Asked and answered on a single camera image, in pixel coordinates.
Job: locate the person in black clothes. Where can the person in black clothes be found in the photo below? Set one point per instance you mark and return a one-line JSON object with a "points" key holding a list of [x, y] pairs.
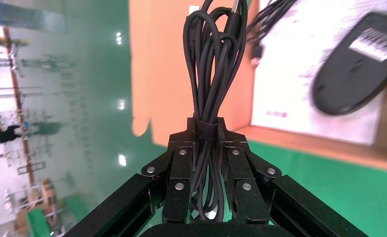
{"points": [[3, 134]]}

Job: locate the orange pole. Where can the orange pole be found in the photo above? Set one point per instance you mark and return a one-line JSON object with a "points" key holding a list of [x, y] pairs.
{"points": [[18, 108]]}

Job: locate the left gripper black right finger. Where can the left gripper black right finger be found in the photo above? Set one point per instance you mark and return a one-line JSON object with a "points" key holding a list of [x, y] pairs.
{"points": [[245, 189]]}

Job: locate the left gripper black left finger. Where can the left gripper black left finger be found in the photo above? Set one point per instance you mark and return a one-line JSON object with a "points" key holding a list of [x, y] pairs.
{"points": [[177, 183]]}

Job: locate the orange cardboard box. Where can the orange cardboard box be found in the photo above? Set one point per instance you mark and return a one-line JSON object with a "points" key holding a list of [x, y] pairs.
{"points": [[160, 81]]}

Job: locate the green table cloth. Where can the green table cloth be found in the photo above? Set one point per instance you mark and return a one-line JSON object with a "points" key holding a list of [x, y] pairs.
{"points": [[327, 199]]}

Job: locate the white printed instruction sheet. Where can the white printed instruction sheet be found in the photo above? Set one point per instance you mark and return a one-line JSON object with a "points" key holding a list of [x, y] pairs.
{"points": [[285, 88]]}

